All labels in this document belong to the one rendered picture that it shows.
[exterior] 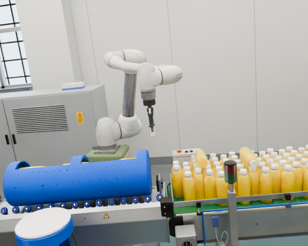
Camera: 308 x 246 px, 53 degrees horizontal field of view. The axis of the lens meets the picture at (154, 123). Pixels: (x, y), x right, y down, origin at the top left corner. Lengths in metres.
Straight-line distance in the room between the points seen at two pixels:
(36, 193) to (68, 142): 1.78
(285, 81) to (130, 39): 2.25
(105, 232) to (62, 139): 1.89
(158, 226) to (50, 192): 0.68
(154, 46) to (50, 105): 1.75
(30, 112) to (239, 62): 2.82
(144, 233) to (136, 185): 0.35
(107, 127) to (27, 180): 0.79
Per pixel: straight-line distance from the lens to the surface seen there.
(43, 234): 1.66
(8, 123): 4.01
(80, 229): 2.06
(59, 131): 3.73
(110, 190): 1.89
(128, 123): 2.52
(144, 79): 1.77
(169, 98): 4.59
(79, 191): 1.92
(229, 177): 1.58
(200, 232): 1.91
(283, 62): 4.66
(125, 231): 2.04
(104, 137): 2.50
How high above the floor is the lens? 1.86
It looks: 14 degrees down
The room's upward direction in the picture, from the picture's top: 6 degrees counter-clockwise
